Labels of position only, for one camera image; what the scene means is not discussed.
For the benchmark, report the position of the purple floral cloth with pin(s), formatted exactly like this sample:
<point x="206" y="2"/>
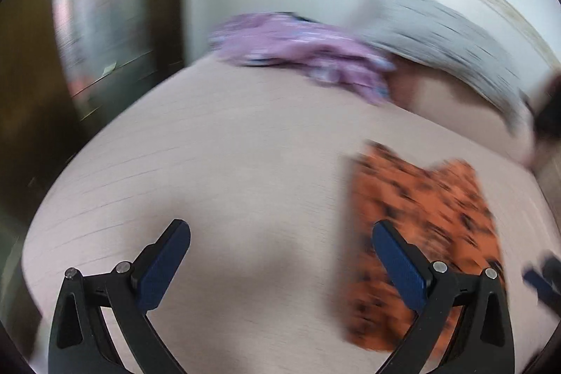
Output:
<point x="298" y="45"/>

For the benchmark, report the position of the grey quilted blanket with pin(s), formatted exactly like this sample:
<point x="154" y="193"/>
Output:
<point x="438" y="27"/>

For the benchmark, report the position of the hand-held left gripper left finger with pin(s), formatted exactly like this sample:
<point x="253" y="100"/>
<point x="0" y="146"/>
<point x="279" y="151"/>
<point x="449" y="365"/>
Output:
<point x="162" y="268"/>

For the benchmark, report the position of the wooden door with glass pane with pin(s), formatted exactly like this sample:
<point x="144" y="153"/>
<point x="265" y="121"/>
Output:
<point x="109" y="5"/>

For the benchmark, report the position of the beige pillow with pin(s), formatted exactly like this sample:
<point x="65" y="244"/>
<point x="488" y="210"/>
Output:
<point x="447" y="93"/>

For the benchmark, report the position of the orange black floral garment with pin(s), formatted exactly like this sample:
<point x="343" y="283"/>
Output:
<point x="420" y="198"/>

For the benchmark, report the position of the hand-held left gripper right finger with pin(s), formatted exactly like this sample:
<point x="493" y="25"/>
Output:
<point x="399" y="264"/>

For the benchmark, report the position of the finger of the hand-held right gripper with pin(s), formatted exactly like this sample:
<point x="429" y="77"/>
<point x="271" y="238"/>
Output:
<point x="553" y="264"/>
<point x="537" y="284"/>

